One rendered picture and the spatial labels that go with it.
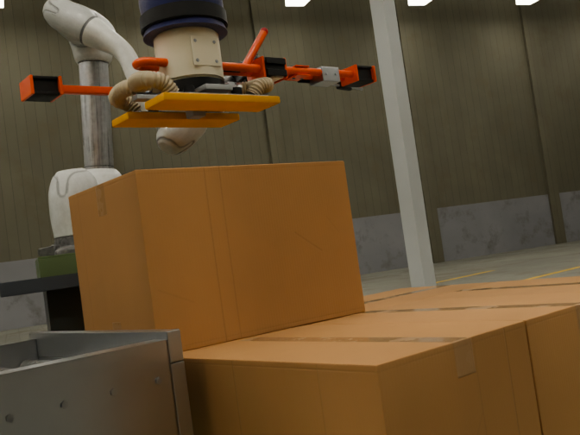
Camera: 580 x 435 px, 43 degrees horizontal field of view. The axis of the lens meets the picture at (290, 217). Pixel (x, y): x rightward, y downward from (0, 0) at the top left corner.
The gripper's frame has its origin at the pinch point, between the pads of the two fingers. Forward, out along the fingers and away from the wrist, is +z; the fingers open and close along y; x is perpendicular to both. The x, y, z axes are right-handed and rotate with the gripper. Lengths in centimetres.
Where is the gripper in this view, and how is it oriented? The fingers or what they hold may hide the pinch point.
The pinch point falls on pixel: (271, 71)
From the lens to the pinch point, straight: 209.7
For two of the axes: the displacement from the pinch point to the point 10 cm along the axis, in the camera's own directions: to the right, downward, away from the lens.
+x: -7.8, 0.8, -6.2
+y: 1.4, 9.9, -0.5
